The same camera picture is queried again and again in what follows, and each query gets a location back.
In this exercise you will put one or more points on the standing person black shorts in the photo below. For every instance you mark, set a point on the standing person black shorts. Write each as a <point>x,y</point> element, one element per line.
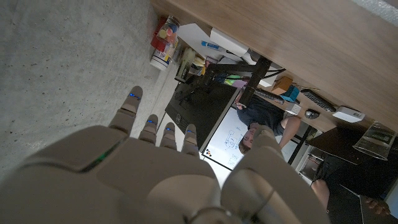
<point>345,174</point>

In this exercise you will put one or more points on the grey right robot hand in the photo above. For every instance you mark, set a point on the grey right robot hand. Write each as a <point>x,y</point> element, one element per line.
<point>133,183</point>

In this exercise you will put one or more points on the black remote control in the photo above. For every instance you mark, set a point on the black remote control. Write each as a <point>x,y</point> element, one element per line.
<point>317,100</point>

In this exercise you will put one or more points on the grey tablet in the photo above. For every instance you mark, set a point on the grey tablet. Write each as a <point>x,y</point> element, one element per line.
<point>348,205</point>

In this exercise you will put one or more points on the white paper sheet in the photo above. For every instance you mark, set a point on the white paper sheet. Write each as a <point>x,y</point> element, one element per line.
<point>192,37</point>

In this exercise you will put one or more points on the flat white device box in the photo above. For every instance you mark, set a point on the flat white device box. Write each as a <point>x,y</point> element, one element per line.
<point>348,114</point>

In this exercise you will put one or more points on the long white box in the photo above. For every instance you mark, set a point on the long white box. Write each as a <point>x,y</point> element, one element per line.
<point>228,42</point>

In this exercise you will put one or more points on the whiteboard with black frame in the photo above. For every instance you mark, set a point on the whiteboard with black frame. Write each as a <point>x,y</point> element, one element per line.
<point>224,140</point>

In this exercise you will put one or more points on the blue cube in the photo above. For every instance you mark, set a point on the blue cube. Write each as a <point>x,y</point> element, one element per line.
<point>289,93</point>

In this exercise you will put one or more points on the white cylindrical canister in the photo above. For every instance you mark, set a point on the white cylindrical canister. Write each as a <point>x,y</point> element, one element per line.
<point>160,59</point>

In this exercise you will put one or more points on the clear jar with coloured pieces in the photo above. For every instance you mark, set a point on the clear jar with coloured pieces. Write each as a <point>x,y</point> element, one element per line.
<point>168,29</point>

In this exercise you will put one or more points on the white cardboard box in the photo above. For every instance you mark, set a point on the white cardboard box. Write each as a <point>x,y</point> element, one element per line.
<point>267,81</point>

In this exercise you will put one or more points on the seated person dark blue shirt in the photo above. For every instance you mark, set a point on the seated person dark blue shirt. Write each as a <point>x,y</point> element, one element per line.
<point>261,115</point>

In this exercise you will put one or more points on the small white cube box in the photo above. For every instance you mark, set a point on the small white cube box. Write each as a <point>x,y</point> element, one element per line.
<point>293,109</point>

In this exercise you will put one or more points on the black keyboard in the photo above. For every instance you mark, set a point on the black keyboard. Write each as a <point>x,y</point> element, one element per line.
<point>269,96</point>

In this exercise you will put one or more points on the dark computer mouse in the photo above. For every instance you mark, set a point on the dark computer mouse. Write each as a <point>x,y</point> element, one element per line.
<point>311,114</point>

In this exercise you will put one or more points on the black computer monitor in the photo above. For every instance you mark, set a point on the black computer monitor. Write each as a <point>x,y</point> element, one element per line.
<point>202,115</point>

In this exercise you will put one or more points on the black laptop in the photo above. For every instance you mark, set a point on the black laptop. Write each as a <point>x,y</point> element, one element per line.
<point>335,143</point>

